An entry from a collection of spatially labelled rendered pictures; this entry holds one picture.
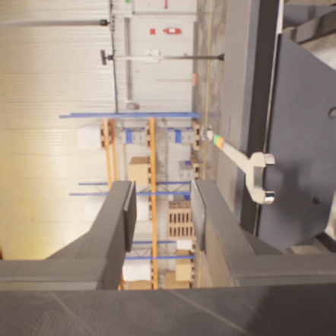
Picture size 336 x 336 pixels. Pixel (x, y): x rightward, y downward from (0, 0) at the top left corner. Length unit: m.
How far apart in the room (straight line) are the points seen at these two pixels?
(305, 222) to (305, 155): 0.11
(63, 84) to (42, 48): 1.36
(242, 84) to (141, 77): 9.12
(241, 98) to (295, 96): 0.12
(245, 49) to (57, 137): 10.09
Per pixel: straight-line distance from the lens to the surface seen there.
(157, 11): 9.66
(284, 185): 0.40
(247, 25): 0.29
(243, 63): 0.29
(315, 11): 1.47
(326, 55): 0.64
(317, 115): 0.40
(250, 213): 0.41
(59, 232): 11.84
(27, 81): 10.51
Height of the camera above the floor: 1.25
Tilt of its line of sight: 2 degrees down
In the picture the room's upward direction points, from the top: 91 degrees counter-clockwise
